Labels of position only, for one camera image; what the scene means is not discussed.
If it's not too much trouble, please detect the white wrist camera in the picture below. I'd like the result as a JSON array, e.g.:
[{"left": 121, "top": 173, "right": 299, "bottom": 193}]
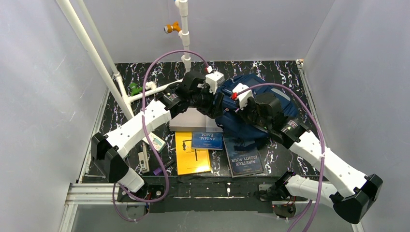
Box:
[
  {"left": 205, "top": 71, "right": 225, "bottom": 94},
  {"left": 231, "top": 83, "right": 253, "bottom": 110}
]

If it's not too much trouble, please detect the blue Animal Farm book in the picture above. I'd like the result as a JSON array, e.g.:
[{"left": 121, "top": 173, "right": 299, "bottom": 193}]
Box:
[{"left": 191, "top": 132, "right": 223, "bottom": 150}]

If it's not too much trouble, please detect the green pipe valve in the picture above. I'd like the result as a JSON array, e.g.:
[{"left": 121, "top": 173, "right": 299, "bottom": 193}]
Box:
[{"left": 129, "top": 83, "right": 144, "bottom": 96}]

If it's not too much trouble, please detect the Nineteen Eighty-Four book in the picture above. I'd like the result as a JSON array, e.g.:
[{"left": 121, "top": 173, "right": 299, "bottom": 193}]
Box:
[{"left": 223, "top": 134, "right": 264, "bottom": 177}]

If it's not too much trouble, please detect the white green card pack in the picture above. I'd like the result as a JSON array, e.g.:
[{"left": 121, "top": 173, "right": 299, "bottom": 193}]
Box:
[{"left": 148, "top": 132, "right": 166, "bottom": 153}]

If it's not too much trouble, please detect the yellow book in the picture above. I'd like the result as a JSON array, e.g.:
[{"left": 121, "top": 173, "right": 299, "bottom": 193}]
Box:
[{"left": 175, "top": 132, "right": 211, "bottom": 175}]

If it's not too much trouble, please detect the navy blue student backpack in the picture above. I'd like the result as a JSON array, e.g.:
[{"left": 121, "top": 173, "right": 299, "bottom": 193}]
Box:
[{"left": 215, "top": 73, "right": 298, "bottom": 140}]

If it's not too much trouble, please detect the white PVC pipe frame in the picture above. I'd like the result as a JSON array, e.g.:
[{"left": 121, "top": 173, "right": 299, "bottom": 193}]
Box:
[{"left": 56, "top": 0, "right": 193, "bottom": 121}]

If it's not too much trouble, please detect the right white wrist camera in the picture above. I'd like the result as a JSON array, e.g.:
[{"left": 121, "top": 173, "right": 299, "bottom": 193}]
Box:
[{"left": 231, "top": 83, "right": 253, "bottom": 110}]

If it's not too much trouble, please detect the purple cable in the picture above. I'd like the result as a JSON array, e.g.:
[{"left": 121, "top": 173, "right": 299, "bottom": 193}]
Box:
[
  {"left": 111, "top": 50, "right": 212, "bottom": 223},
  {"left": 235, "top": 84, "right": 326, "bottom": 232}
]

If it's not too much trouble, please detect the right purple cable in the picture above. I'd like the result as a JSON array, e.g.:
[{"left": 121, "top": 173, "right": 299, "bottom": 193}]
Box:
[{"left": 235, "top": 84, "right": 326, "bottom": 232}]

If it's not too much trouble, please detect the white glue stick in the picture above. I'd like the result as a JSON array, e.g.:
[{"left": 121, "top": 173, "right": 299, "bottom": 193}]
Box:
[{"left": 138, "top": 142, "right": 149, "bottom": 174}]

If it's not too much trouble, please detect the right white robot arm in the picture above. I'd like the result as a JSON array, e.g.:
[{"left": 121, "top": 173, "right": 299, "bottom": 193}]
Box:
[{"left": 232, "top": 90, "right": 383, "bottom": 224}]

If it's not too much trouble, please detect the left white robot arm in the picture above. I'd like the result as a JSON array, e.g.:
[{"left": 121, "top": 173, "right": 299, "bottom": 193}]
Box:
[{"left": 91, "top": 71, "right": 225, "bottom": 192}]

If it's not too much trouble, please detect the purple black marker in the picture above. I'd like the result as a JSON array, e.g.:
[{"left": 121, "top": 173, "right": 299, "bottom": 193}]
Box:
[{"left": 152, "top": 159, "right": 176, "bottom": 176}]

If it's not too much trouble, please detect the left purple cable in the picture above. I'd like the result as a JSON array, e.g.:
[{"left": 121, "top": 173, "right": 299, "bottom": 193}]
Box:
[{"left": 111, "top": 50, "right": 212, "bottom": 223}]

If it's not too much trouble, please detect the aluminium rail frame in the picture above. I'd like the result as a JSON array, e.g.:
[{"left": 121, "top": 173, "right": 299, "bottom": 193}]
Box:
[{"left": 66, "top": 60, "right": 353, "bottom": 232}]

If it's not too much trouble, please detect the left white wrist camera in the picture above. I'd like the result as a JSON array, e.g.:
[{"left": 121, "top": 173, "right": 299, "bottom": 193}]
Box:
[{"left": 205, "top": 71, "right": 225, "bottom": 94}]

